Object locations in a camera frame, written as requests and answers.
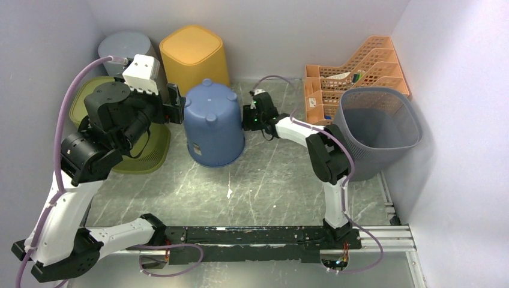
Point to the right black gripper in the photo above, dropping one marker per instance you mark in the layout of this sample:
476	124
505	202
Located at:
247	111

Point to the yellow mesh bin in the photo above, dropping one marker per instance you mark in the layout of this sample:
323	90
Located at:
191	54

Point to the orange mesh file organizer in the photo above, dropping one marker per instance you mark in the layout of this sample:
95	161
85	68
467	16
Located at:
375	63

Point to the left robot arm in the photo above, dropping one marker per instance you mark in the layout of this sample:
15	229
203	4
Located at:
117	117

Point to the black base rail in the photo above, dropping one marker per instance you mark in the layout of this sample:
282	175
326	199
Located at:
184	245

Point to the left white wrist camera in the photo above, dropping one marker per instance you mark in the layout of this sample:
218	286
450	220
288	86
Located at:
142	73

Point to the light grey plastic bin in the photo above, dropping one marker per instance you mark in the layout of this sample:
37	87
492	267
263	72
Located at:
129	43

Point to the blue plastic bin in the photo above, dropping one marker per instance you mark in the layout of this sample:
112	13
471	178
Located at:
212	123

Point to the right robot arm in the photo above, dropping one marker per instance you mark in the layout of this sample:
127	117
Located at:
331	162

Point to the aluminium frame rail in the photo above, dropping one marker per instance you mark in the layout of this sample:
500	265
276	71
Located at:
389	238

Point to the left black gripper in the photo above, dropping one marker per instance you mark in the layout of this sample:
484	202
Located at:
173	113

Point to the olive green mesh bin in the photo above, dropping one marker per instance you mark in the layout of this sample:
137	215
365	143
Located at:
152	147

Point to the dark grey mesh bin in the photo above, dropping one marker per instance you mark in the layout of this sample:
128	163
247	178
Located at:
379	126

